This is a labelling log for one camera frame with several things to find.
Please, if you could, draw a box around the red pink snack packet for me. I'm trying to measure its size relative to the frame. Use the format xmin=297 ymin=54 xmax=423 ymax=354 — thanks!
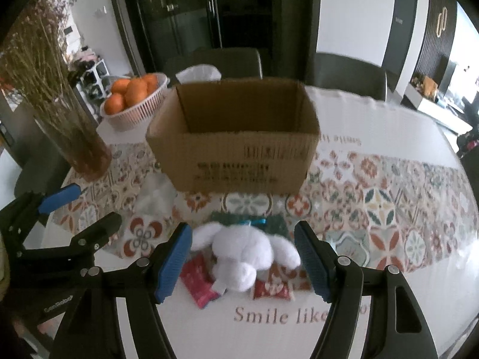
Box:
xmin=180 ymin=254 xmax=220 ymax=309

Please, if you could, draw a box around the dark green fluffy cloth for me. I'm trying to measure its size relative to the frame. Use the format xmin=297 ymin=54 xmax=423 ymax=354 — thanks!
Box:
xmin=208 ymin=212 xmax=292 ymax=240

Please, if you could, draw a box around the red white patterned packet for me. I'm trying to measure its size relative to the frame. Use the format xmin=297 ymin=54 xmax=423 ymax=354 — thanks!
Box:
xmin=251 ymin=263 xmax=295 ymax=302

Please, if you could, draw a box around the white plush dog toy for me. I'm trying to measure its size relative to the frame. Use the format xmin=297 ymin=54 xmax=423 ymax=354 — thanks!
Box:
xmin=191 ymin=222 xmax=300 ymax=295

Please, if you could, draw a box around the clear plastic bag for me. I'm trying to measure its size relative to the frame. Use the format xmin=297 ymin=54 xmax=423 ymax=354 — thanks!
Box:
xmin=133 ymin=173 xmax=177 ymax=219

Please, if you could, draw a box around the glass vase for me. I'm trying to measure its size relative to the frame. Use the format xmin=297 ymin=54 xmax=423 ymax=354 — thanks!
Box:
xmin=32 ymin=94 xmax=112 ymax=182

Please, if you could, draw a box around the patterned tile table runner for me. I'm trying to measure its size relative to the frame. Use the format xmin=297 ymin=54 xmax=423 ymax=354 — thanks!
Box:
xmin=51 ymin=144 xmax=478 ymax=272

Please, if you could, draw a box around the orange front left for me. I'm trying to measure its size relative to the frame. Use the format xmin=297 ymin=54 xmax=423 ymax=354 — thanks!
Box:
xmin=103 ymin=92 xmax=126 ymax=116

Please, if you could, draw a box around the orange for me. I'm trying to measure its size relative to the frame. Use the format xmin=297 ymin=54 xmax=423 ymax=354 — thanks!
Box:
xmin=110 ymin=78 xmax=131 ymax=95
xmin=142 ymin=74 xmax=158 ymax=96
xmin=103 ymin=92 xmax=126 ymax=116

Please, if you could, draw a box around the white shelf unit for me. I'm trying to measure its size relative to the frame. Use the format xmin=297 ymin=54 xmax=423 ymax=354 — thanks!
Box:
xmin=74 ymin=57 xmax=110 ymax=101

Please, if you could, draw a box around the white plastic fruit basket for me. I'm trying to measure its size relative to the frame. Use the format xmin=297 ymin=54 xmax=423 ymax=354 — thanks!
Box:
xmin=101 ymin=73 xmax=170 ymax=131

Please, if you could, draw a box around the orange back left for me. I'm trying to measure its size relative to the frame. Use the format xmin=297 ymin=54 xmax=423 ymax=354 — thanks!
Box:
xmin=110 ymin=78 xmax=131 ymax=95

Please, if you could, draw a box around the brown cardboard box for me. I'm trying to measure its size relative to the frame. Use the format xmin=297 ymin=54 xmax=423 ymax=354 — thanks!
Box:
xmin=145 ymin=78 xmax=321 ymax=194

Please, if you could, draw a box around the orange centre large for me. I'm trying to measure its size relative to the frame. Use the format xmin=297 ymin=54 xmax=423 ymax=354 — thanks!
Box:
xmin=124 ymin=78 xmax=148 ymax=107

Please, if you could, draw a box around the orange back right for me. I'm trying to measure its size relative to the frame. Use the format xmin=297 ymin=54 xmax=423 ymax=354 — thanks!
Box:
xmin=142 ymin=74 xmax=158 ymax=96

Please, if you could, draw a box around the tissue box with white tissue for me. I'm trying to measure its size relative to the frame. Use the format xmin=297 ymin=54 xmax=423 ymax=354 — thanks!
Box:
xmin=175 ymin=64 xmax=222 ymax=84

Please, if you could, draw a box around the dark chair right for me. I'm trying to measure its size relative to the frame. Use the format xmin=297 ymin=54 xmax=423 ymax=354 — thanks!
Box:
xmin=305 ymin=53 xmax=387 ymax=101

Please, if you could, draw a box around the dark chair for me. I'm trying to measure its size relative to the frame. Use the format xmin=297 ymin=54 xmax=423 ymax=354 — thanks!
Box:
xmin=162 ymin=48 xmax=263 ymax=83
xmin=305 ymin=53 xmax=387 ymax=101

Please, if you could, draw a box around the white low tv cabinet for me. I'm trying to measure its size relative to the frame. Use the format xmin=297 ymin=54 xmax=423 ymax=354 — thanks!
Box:
xmin=402 ymin=83 xmax=472 ymax=135

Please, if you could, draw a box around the dark chair left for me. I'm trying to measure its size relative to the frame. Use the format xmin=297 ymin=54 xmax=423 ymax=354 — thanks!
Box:
xmin=162 ymin=48 xmax=263 ymax=83

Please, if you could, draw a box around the black glass door cabinet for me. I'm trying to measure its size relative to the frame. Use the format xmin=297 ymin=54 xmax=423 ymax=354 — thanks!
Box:
xmin=112 ymin=0 xmax=321 ymax=80

